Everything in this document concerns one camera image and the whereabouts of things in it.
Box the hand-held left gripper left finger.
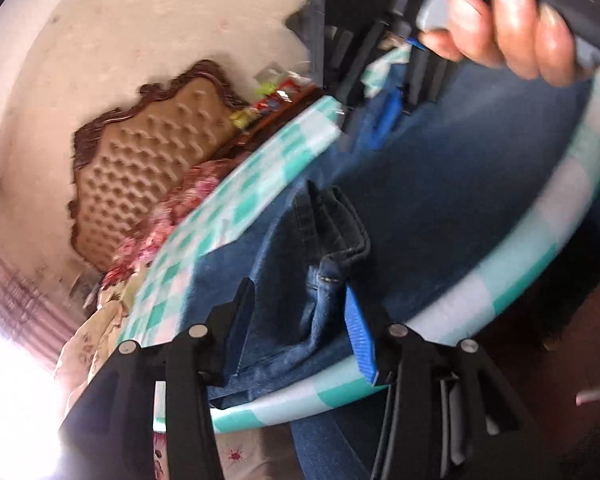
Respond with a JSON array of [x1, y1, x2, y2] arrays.
[[60, 280, 255, 480]]

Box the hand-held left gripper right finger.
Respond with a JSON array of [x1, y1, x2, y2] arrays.
[[345, 287, 536, 480]]

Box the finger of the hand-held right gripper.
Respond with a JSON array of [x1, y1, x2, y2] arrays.
[[405, 35, 455, 112], [367, 82, 408, 150]]

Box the blue denim pants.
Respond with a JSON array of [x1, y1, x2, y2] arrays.
[[182, 67, 593, 401]]

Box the person's right hand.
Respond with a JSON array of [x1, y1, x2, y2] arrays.
[[387, 0, 581, 87]]

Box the cream floral bedspread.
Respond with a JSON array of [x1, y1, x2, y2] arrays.
[[55, 280, 301, 480]]

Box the dark wooden nightstand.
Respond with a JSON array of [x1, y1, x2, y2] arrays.
[[215, 85, 326, 161]]

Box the red floral quilt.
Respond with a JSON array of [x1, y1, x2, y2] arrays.
[[102, 160, 221, 286]]

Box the pink curtain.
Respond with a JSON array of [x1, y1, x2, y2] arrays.
[[0, 230, 88, 341]]

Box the tufted leather bed headboard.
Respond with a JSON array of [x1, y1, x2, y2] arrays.
[[69, 59, 251, 273]]

